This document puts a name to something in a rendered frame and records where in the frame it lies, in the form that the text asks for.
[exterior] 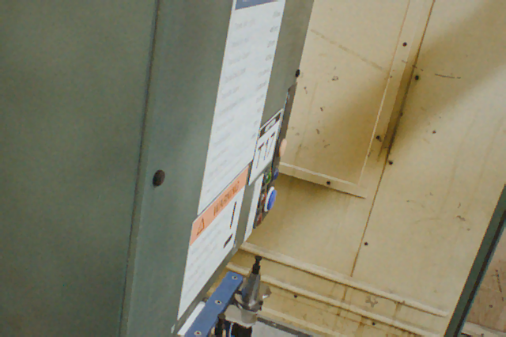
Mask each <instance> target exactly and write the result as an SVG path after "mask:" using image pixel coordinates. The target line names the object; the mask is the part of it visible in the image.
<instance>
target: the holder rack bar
mask: <svg viewBox="0 0 506 337"><path fill-rule="evenodd" d="M243 280H244V277H243V275H238V274H236V273H233V272H231V271H228V272H227V273H226V275H225V276H224V277H223V279H222V280H221V282H220V285H218V287H217V288H216V289H215V291H214V292H213V294H212V295H211V297H210V298H209V300H208V301H207V302H206V304H205V305H204V306H203V308H202V310H200V312H199V313H198V315H197V316H196V317H195V319H194V322H193V323H192V324H191V326H190V327H189V328H188V330H187V331H186V332H185V333H184V335H183V337H207V336H208V335H209V334H210V333H211V331H212V329H213V328H215V324H216V323H217V322H218V318H217V315H218V313H221V312H223V311H224V310H225V308H226V306H227V304H231V303H232V301H233V299H234V297H235V293H236V294H237V293H238V292H239V291H238V287H239V286H240V284H241V283H242V281H243Z"/></svg>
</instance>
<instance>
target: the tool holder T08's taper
mask: <svg viewBox="0 0 506 337"><path fill-rule="evenodd" d="M260 284H261V271H260V270H259V273H258V274H254V273H252V272H251V269H250V270H249V273H248V275H247V278H246V281H245V283H244V286H243V288H242V290H241V291H240V299H241V300H242V301H243V302H245V303H248V304H256V303H258V302H259V297H260Z"/></svg>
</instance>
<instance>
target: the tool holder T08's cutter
mask: <svg viewBox="0 0 506 337"><path fill-rule="evenodd" d="M252 333H253V327H252V326H251V327H249V328H241V327H239V326H238V325H237V324H233V325H232V330H231V333H230V335H231V336H234V337H252Z"/></svg>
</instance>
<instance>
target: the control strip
mask: <svg viewBox="0 0 506 337"><path fill-rule="evenodd" d="M297 83H298V82H296V83H295V84H293V85H292V86H291V87H289V88H288V93H287V97H286V101H285V106H284V115H283V118H282V122H281V129H280V131H279V135H278V141H277V145H276V149H275V153H274V159H273V163H272V166H271V167H267V168H266V171H265V173H264V176H263V178H262V186H263V187H266V178H267V175H268V172H269V171H270V170H271V173H272V176H271V179H270V182H269V183H268V184H267V188H266V189H263V190H262V191H261V193H260V196H259V199H258V203H257V207H258V208H259V209H260V208H261V207H262V210H258V211H257V213H256V215H255V219H254V221H253V226H252V228H253V229H256V228H258V227H256V223H257V220H258V217H259V215H260V214H262V221H263V220H264V218H265V217H266V216H267V215H268V213H269V211H268V210H267V209H266V206H267V202H268V198H269V196H270V193H271V192H272V190H274V187H275V183H276V180H275V181H274V174H275V172H276V169H277V167H279V165H280V163H281V157H279V151H280V148H281V144H282V142H283V140H284V139H285V135H286V131H287V128H288V124H289V117H290V114H291V111H292V106H293V101H294V97H295V93H296V87H297ZM264 193H266V201H265V203H264V204H263V205H262V206H261V201H262V197H263V195H264ZM262 221H261V223H262ZM261 223H260V225H261Z"/></svg>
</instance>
